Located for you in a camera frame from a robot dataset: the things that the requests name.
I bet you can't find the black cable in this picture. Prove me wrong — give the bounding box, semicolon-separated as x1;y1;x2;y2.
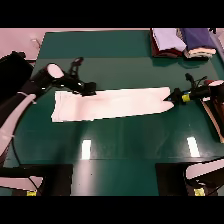
11;138;39;196

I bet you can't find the dark red garment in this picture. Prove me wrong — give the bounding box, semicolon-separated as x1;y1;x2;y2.
149;28;185;59

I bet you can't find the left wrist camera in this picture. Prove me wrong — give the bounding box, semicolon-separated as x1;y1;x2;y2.
67;56;85;82

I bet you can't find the lavender garment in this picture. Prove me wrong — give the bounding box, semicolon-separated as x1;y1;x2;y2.
152;28;187;53

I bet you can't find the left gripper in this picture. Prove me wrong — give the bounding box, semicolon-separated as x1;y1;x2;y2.
76;80;98;98

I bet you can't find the purple garment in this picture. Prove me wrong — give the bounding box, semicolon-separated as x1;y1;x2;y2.
180;28;218;52

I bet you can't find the white garment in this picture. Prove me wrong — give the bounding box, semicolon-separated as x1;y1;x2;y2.
50;86;176;123

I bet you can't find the cream garment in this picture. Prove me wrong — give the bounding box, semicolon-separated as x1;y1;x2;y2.
183;47;218;60

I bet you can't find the brown garment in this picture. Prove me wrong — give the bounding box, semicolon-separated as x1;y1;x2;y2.
199;95;224;145

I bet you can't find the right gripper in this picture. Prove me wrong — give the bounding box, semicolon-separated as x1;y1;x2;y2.
167;87;184;105

